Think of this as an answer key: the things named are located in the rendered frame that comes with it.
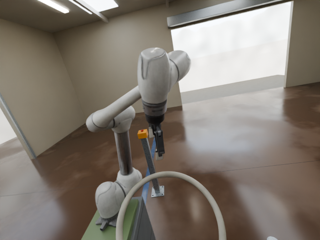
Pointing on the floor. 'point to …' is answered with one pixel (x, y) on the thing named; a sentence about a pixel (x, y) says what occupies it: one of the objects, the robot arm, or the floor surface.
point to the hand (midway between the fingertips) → (155, 145)
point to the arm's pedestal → (142, 223)
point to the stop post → (157, 190)
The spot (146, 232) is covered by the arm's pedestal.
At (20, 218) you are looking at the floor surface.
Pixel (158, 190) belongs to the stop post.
